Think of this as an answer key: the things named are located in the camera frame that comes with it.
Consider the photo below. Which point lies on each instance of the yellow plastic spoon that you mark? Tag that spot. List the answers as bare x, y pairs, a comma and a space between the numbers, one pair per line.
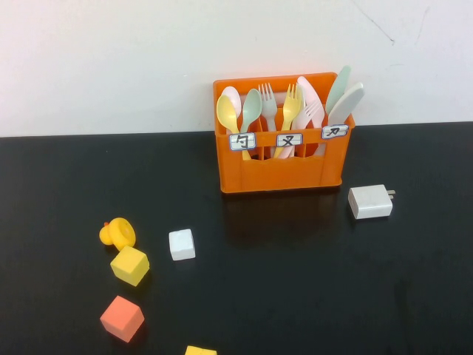
227, 112

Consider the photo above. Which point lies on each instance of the grey plastic fork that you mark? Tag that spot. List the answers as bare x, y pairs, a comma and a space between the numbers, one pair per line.
268, 107

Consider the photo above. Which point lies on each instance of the white foam cube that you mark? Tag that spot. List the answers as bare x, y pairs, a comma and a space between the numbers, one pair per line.
181, 244

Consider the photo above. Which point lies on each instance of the pink plastic fork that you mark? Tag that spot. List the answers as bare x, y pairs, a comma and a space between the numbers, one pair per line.
308, 114

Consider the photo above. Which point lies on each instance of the orange plastic cutlery holder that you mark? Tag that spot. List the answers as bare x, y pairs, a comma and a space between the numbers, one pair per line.
288, 177

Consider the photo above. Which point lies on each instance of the paper label spoon character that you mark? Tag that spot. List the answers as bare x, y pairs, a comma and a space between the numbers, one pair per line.
242, 141

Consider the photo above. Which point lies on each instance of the paper label fork character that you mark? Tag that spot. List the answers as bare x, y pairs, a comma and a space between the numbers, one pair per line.
289, 140

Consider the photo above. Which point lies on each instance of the green plastic spoon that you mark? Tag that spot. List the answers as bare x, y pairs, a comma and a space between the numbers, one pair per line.
252, 105

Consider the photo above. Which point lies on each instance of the pale pink plastic spoon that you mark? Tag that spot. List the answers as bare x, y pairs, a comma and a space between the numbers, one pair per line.
234, 94

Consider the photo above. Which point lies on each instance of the yellow plastic fork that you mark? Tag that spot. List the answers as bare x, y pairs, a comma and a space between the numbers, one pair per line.
292, 107

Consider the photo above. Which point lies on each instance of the paper label knife character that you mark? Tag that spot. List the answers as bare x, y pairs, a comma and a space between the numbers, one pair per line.
335, 131

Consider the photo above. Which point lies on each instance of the pink plastic knife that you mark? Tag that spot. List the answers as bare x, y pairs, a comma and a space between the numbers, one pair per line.
312, 92

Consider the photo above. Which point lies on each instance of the grey plastic knife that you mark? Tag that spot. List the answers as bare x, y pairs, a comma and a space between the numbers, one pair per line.
345, 107

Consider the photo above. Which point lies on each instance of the yellow rubber duck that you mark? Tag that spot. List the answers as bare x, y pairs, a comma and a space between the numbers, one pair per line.
118, 233

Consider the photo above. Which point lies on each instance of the white charger plug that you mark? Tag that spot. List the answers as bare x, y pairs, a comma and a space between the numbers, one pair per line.
369, 201

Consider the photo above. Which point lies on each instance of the green plastic knife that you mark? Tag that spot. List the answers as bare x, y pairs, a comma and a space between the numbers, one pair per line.
340, 87

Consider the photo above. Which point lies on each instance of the yellow foam cube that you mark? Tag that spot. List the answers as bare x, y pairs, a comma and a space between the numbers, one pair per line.
200, 351
129, 266

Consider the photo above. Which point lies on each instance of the orange foam cube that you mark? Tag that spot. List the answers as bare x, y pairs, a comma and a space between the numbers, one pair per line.
122, 318

